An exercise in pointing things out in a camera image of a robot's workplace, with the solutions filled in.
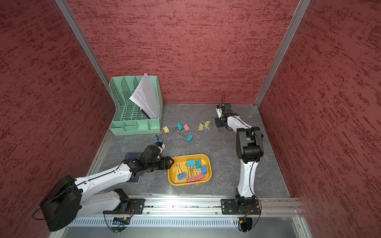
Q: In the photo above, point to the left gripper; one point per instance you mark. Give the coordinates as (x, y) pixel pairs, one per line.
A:
(165, 163)

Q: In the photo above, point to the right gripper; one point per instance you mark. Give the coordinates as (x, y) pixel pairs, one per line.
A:
(217, 119)

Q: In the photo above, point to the olive yellow binder clip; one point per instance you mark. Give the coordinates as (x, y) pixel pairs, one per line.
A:
(206, 123)

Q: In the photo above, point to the pink binder clip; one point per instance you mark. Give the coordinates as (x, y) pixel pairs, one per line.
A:
(186, 127)
(190, 180)
(199, 177)

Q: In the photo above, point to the teal white binder clip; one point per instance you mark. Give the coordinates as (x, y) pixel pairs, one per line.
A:
(191, 167)

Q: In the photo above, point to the yellow plastic storage box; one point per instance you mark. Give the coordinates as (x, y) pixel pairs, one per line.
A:
(182, 161)

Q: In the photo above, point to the pink binder clip back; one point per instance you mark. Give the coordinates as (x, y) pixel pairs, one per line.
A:
(190, 180)

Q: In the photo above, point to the blue binder clip front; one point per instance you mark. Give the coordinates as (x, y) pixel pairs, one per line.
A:
(204, 170)

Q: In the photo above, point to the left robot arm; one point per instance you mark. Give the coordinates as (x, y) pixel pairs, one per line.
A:
(72, 198)

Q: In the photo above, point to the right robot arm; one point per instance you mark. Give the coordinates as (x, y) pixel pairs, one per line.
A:
(249, 150)

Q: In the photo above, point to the dark blue notebook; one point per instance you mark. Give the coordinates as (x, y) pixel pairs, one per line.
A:
(131, 154)

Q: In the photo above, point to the green plastic desk organizer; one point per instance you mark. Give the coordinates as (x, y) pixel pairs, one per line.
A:
(129, 119)

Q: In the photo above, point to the white papers in organizer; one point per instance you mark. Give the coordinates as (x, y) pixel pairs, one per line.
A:
(146, 97)

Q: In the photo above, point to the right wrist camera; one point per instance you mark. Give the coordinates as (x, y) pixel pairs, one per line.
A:
(224, 110)

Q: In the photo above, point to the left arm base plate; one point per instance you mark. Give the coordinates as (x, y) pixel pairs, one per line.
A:
(128, 206)

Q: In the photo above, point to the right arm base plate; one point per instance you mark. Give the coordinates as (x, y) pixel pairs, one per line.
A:
(240, 206)

